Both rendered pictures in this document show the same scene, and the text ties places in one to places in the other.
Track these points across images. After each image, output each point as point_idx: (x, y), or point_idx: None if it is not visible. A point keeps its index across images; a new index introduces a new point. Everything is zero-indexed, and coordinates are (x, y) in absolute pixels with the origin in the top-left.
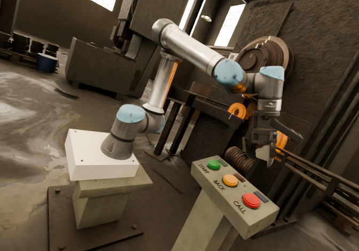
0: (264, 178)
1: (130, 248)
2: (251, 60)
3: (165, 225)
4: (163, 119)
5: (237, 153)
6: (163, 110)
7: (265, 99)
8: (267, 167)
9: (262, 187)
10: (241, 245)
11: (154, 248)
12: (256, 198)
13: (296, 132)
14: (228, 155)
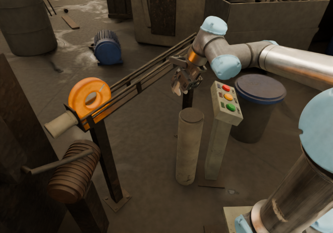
0: (44, 157)
1: (217, 217)
2: None
3: (173, 230)
4: (242, 215)
5: (80, 169)
6: (253, 211)
7: (194, 54)
8: (35, 147)
9: (51, 161)
10: (99, 183)
11: (196, 210)
12: (225, 86)
13: (178, 55)
14: (85, 186)
